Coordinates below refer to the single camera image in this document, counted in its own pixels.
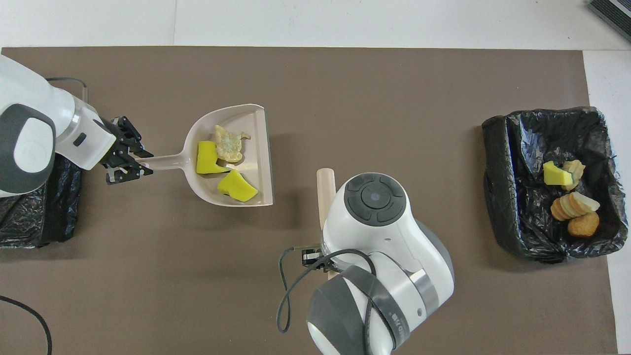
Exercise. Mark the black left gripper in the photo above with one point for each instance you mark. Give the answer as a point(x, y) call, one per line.
point(121, 145)

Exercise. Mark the beige brush black bristles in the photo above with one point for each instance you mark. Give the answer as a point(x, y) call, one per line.
point(325, 197)

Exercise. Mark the pale yellow scrap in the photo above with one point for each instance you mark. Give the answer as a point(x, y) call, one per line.
point(229, 144)

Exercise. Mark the beige plastic dustpan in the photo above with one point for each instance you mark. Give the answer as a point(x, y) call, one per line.
point(256, 148)

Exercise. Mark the yellow green sponge piece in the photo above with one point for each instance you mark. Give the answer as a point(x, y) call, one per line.
point(557, 173)

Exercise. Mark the sliced bread loaf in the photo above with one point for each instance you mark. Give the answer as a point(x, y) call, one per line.
point(574, 204)

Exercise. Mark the brown bread roll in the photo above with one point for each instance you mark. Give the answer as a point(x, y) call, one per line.
point(583, 224)

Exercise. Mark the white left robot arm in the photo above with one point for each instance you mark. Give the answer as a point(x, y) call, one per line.
point(29, 98)

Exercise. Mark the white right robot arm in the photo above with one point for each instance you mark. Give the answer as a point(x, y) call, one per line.
point(374, 231)

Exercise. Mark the black bag lined bin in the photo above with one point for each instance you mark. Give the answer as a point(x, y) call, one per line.
point(517, 222)
point(44, 217)

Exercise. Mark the brown paper table mat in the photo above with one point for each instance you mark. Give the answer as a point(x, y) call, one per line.
point(345, 88)

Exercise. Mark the dark grey ribbed panel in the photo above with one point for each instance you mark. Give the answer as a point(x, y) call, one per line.
point(616, 12)

